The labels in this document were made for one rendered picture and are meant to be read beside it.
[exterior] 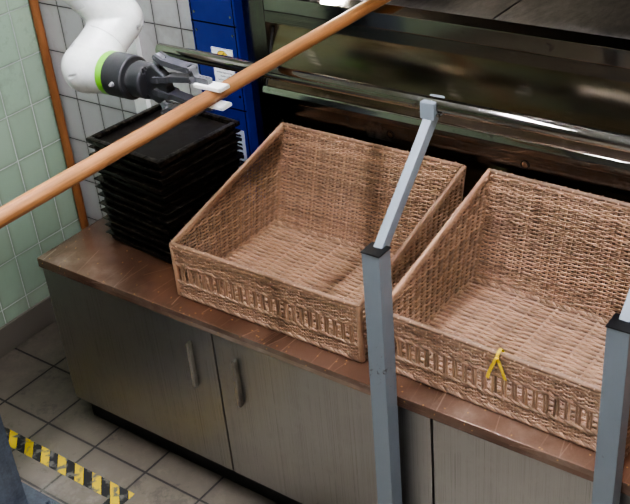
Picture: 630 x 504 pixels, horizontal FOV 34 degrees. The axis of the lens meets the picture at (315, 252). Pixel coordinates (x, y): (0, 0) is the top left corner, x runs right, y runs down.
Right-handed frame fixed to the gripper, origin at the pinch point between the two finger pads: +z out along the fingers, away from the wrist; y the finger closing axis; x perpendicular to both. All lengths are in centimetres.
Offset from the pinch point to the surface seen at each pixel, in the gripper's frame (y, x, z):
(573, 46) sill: 2, -57, 50
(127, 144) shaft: -0.7, 25.3, 1.4
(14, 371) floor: 120, -11, -112
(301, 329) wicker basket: 58, -8, 10
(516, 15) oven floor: 1, -67, 33
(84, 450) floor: 120, 4, -65
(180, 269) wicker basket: 54, -9, -26
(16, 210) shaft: 0, 51, 1
